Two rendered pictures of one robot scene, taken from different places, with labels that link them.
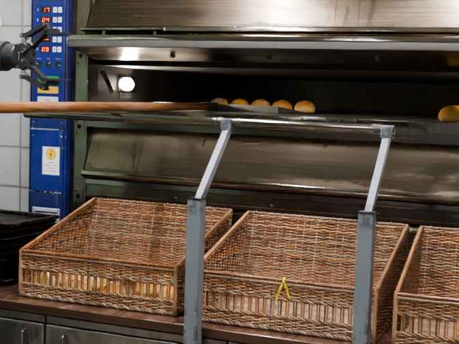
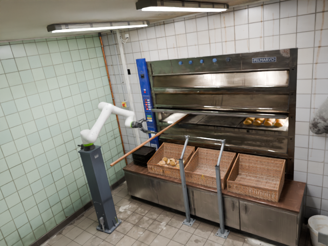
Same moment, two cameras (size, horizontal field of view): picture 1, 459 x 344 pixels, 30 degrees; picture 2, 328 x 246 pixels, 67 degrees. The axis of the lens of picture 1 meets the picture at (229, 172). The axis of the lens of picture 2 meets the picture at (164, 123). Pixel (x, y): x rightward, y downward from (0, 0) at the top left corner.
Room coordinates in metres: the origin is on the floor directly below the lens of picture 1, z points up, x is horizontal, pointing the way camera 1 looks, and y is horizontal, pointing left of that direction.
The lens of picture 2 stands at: (-0.30, -0.52, 2.36)
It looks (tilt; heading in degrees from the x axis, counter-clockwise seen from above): 18 degrees down; 16
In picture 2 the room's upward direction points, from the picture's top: 8 degrees counter-clockwise
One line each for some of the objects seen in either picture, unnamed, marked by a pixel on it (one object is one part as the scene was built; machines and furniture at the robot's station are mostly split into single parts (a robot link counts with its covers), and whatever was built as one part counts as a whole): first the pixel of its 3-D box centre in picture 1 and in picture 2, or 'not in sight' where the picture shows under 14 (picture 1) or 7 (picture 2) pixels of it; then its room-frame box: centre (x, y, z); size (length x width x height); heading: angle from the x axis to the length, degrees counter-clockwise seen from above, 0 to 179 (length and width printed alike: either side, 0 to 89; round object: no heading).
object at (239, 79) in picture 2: not in sight; (210, 80); (2.84, -0.31, 1.80); 1.79 x 0.11 x 0.19; 69
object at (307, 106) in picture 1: (304, 106); not in sight; (3.93, -0.33, 1.21); 0.10 x 0.07 x 0.05; 67
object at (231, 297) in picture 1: (303, 269); (209, 166); (2.58, -0.24, 0.72); 0.56 x 0.49 x 0.28; 69
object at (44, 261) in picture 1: (130, 250); (171, 159); (2.81, 0.32, 0.72); 0.56 x 0.49 x 0.28; 70
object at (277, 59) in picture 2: not in sight; (209, 64); (2.87, -0.32, 1.99); 1.80 x 0.08 x 0.21; 69
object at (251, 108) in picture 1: (230, 107); not in sight; (3.65, 0.01, 1.20); 0.55 x 0.36 x 0.03; 69
